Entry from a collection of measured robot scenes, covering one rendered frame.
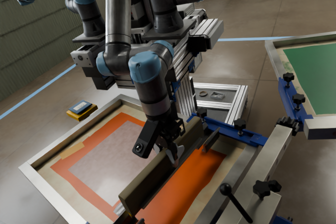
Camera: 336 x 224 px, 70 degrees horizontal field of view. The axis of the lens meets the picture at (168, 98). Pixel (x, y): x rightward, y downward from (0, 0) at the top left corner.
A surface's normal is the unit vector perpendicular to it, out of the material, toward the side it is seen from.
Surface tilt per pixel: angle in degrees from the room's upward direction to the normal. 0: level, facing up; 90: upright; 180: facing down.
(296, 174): 0
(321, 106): 0
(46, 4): 90
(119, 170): 0
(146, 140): 33
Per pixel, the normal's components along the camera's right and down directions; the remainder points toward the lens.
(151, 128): -0.55, -0.40
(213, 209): -0.21, -0.81
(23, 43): 0.88, 0.08
